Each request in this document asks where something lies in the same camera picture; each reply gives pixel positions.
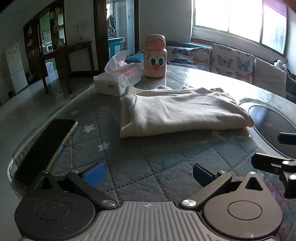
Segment black smartphone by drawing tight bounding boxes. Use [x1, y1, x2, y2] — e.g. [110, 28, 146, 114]
[14, 119, 78, 183]

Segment dark blue sofa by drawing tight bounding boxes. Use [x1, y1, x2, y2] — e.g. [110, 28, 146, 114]
[165, 40, 296, 105]

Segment grey quilted star table cover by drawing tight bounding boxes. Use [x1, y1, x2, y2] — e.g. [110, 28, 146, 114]
[7, 64, 296, 241]

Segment hanging clothes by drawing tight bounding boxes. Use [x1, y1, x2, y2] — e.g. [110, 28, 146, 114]
[107, 14, 116, 37]

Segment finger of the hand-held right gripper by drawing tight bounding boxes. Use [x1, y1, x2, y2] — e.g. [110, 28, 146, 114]
[251, 152, 296, 198]
[277, 133, 296, 146]

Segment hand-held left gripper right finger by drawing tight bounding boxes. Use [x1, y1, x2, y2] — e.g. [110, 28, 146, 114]
[179, 163, 263, 209]

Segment white refrigerator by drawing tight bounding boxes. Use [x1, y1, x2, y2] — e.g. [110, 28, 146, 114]
[5, 43, 28, 94]

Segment pink cartoon water bottle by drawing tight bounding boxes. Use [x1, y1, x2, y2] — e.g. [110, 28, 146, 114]
[144, 34, 167, 78]

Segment green framed window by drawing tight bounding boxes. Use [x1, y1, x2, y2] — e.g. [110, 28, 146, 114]
[191, 0, 289, 56]

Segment blue chair cushion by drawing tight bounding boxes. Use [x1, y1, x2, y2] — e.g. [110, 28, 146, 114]
[126, 53, 145, 63]

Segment wide butterfly print cushion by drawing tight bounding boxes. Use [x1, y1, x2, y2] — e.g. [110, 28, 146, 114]
[166, 46, 212, 71]

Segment blue storage box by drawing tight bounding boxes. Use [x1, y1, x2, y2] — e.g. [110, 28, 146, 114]
[108, 37, 126, 59]

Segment cream sweatshirt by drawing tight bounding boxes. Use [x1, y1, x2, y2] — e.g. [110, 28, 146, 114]
[120, 85, 255, 139]

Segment black round turntable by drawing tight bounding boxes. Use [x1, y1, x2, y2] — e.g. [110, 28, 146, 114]
[238, 97, 296, 160]

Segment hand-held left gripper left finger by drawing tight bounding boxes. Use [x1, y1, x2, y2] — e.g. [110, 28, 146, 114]
[34, 162, 118, 209]

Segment white tissue box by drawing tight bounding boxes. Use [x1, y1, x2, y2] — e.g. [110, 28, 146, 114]
[94, 50, 142, 96]

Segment dark wooden side table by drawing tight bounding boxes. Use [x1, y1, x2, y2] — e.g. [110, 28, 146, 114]
[42, 40, 95, 94]

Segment plain grey cushion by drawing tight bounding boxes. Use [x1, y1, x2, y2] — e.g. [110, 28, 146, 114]
[253, 57, 287, 98]

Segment dark wooden door frame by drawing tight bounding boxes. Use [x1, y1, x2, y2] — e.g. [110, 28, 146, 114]
[93, 0, 139, 75]

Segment tall butterfly print cushion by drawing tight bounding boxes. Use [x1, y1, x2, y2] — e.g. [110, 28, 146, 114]
[210, 43, 255, 84]

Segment dark wooden display cabinet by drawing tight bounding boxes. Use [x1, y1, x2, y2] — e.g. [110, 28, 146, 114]
[23, 0, 67, 81]

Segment panda plush toy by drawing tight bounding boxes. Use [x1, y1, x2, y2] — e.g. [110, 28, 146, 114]
[274, 60, 290, 72]

